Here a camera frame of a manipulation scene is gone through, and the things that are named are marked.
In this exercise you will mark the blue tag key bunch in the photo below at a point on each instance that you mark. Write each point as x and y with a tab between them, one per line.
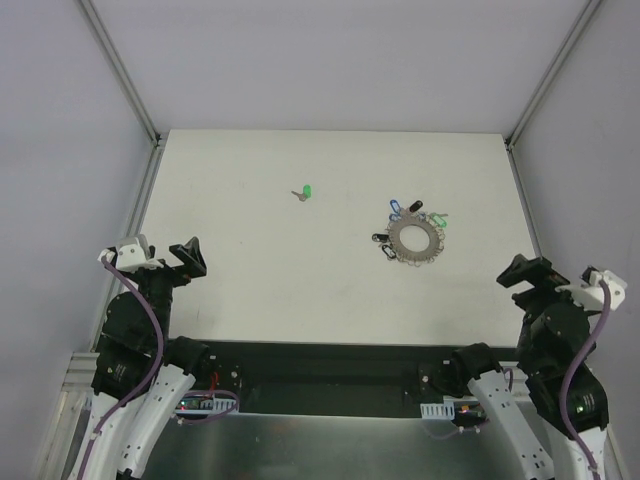
395	206

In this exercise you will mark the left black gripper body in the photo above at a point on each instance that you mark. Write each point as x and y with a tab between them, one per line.
167	270

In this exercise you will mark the metal key organizer ring disc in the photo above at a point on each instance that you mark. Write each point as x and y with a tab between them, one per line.
415	237

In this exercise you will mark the left white cable duct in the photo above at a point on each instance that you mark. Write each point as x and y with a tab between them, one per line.
207	405

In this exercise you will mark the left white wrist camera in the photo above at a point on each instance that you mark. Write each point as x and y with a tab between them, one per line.
130	254

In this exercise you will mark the key with green tag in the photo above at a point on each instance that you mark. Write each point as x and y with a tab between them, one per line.
305	193

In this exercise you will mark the white cable duct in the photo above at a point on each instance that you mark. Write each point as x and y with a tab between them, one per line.
438	411
207	405

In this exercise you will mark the key with black fob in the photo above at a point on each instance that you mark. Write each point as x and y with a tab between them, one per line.
389	252

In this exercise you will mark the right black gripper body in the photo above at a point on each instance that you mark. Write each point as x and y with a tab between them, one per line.
536	280

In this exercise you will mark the green tag on ring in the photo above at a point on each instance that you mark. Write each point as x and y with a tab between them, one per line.
439	219

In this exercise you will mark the right white cable duct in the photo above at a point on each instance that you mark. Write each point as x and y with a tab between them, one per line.
438	411

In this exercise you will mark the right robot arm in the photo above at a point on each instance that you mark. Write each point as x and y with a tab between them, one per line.
561	324

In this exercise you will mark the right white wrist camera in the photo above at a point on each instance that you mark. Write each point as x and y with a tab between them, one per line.
590	294

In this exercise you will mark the key with black tag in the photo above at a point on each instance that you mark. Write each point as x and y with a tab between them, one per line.
381	238

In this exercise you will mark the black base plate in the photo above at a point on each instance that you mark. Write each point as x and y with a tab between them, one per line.
367	381

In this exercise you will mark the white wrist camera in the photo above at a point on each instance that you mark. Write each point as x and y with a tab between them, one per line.
590	294
130	254

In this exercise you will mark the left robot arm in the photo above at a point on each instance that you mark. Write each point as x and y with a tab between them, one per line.
141	374

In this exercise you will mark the black tag on ring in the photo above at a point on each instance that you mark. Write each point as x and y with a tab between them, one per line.
415	206

